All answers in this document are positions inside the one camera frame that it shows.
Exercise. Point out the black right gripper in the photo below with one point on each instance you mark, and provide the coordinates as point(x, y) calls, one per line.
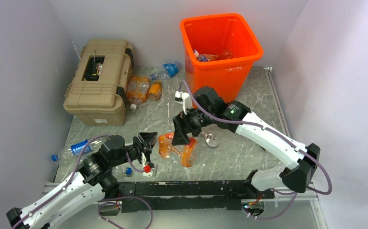
point(182, 121)

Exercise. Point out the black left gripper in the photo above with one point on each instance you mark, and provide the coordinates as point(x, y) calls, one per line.
point(147, 139)

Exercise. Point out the crushed orange label bottle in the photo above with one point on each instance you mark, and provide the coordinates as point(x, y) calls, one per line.
point(184, 155)

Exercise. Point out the blue label crushed bottle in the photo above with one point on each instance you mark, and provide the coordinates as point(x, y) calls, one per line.
point(200, 57)

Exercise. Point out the clear bottle orange label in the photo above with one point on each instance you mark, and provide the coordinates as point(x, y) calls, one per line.
point(211, 57)

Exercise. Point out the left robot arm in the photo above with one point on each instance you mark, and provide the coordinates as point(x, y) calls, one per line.
point(90, 181)

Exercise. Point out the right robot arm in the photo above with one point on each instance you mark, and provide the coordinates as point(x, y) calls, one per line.
point(298, 160)

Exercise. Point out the orange plastic bin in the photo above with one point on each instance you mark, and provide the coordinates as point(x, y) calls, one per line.
point(230, 37)

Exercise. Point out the red adjustable wrench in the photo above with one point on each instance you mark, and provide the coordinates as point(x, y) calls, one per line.
point(209, 139)

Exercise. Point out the small orange juice bottle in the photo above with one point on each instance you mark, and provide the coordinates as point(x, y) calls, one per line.
point(155, 91)

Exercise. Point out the large orange label bottle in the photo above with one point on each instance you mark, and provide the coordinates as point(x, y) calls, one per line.
point(137, 91)

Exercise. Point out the clear bottle blue label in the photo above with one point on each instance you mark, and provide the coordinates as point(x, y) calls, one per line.
point(166, 71)

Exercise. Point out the tan plastic toolbox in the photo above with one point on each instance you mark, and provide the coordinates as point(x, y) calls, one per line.
point(97, 93)

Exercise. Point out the clear bottle blue cap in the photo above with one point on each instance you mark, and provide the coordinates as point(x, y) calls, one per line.
point(74, 150)

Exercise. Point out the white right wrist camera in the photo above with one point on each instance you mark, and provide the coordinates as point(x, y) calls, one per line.
point(184, 99)

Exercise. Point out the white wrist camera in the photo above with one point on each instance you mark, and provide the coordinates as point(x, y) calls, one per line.
point(184, 99)
point(149, 168)

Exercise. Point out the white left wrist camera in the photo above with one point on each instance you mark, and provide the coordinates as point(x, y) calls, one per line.
point(149, 168)

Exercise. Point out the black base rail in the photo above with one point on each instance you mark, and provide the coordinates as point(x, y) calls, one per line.
point(177, 195)

